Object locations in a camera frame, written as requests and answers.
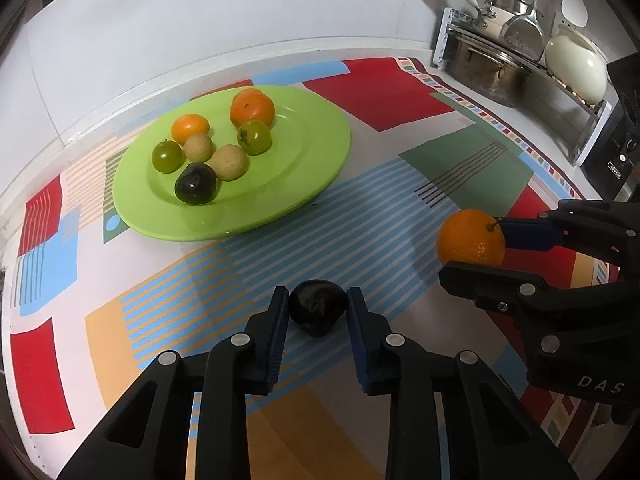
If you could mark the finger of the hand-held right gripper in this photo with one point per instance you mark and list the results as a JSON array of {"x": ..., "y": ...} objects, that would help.
[
  {"x": 480, "y": 280},
  {"x": 530, "y": 234}
]

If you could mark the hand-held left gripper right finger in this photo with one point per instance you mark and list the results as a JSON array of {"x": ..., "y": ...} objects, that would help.
[{"x": 362, "y": 340}]

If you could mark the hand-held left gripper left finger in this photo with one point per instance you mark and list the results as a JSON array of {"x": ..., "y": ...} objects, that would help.
[{"x": 272, "y": 340}]

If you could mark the orange with stem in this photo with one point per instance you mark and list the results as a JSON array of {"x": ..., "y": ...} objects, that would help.
[{"x": 467, "y": 240}]

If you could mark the dark purple plum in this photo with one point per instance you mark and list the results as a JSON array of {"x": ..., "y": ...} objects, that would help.
[
  {"x": 196, "y": 185},
  {"x": 317, "y": 307}
]

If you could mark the green plate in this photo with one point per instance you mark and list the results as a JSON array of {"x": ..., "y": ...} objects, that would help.
[{"x": 300, "y": 160}]

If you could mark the green round fruit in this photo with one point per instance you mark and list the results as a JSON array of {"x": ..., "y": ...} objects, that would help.
[
  {"x": 166, "y": 156},
  {"x": 255, "y": 137}
]

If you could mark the tan round fruit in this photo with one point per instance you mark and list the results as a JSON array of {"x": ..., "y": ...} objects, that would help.
[
  {"x": 229, "y": 162},
  {"x": 197, "y": 146}
]

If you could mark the small yellow-orange tangerine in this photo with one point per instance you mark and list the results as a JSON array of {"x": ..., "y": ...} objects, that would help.
[{"x": 189, "y": 127}]

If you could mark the large orange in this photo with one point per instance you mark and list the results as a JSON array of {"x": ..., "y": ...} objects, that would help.
[{"x": 252, "y": 107}]

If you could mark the black appliance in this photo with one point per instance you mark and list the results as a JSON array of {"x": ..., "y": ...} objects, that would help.
[{"x": 615, "y": 150}]

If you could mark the metal dish rack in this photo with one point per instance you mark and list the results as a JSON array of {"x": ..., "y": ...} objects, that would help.
[{"x": 592, "y": 130}]

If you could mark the large steel pot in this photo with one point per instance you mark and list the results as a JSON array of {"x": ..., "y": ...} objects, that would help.
[{"x": 485, "y": 70}]

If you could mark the white ceramic pot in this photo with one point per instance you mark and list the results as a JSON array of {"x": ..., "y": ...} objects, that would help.
[{"x": 575, "y": 65}]

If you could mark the metal skimmer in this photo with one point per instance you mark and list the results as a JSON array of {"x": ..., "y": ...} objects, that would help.
[{"x": 524, "y": 35}]

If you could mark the colourful patterned mat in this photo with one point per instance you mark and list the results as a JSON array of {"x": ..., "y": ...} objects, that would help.
[{"x": 380, "y": 95}]

